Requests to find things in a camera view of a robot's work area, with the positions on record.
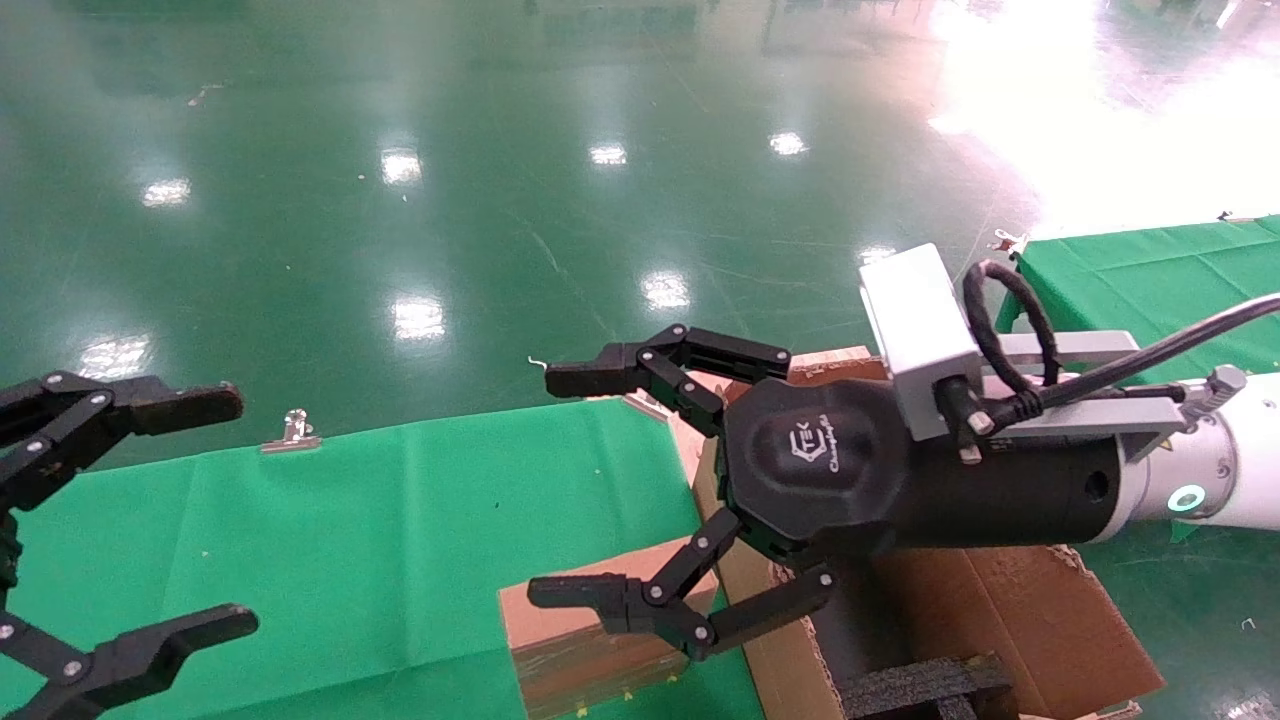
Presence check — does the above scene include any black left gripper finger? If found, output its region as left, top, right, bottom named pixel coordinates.
left=0, top=372, right=245, bottom=511
left=0, top=603, right=259, bottom=720

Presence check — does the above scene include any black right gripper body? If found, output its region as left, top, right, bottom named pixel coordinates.
left=720, top=375, right=1133, bottom=563

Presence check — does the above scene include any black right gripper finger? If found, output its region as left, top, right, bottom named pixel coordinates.
left=545, top=323, right=793, bottom=441
left=527, top=505, right=836, bottom=663

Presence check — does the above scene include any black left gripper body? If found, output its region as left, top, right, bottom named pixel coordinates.
left=0, top=512, right=21, bottom=601

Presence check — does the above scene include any tall brown cardboard box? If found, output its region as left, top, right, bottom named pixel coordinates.
left=498, top=540, right=721, bottom=720

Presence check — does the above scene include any open brown carton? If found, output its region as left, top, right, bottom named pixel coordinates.
left=680, top=348, right=1166, bottom=720

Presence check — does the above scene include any large green tablecloth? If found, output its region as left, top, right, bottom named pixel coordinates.
left=0, top=398, right=766, bottom=720

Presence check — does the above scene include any black foam insert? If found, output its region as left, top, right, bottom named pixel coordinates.
left=840, top=652, right=1016, bottom=720

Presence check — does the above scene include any small green tablecloth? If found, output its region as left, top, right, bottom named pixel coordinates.
left=995, top=215, right=1280, bottom=386

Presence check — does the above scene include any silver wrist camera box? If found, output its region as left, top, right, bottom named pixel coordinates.
left=858, top=243, right=986, bottom=441

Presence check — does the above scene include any silver camera mount bracket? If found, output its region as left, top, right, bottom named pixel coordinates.
left=975, top=333, right=1248, bottom=463

